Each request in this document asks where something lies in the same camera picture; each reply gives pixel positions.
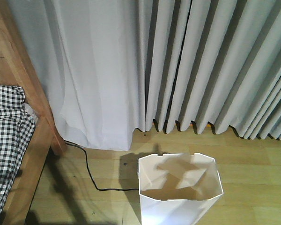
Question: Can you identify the white plastic trash bin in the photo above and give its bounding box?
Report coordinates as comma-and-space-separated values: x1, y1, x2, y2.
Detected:
138, 153, 223, 225

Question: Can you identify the light grey curtain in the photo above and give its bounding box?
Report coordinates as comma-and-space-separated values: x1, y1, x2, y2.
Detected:
8, 0, 281, 150

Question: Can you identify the black white checkered bedding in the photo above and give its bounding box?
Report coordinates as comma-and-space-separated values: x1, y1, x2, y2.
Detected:
0, 85, 36, 214

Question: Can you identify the black power cord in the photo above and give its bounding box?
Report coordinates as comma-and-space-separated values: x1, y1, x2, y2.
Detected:
64, 140, 140, 192

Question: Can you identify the wooden bed frame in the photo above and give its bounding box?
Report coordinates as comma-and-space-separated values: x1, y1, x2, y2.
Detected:
0, 0, 66, 225

